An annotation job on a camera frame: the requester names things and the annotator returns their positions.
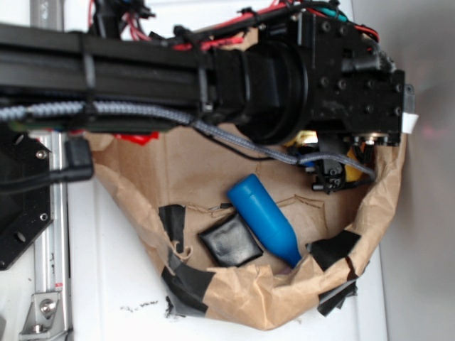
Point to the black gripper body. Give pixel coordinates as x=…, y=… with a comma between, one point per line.
x=353, y=87

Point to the yellow cloth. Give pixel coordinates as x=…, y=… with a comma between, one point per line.
x=333, y=174

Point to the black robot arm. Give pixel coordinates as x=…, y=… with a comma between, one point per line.
x=272, y=75

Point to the blue plastic bottle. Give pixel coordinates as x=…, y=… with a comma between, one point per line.
x=255, y=205

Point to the black rubber pad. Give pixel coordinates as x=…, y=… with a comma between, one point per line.
x=230, y=242

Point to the brown paper bag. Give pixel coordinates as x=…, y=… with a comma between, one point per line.
x=173, y=192

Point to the red plastic piece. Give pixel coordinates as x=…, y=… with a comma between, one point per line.
x=138, y=139

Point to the black power plug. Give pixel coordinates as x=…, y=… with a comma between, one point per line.
x=79, y=163

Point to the aluminium rail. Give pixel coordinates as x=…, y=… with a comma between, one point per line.
x=50, y=314

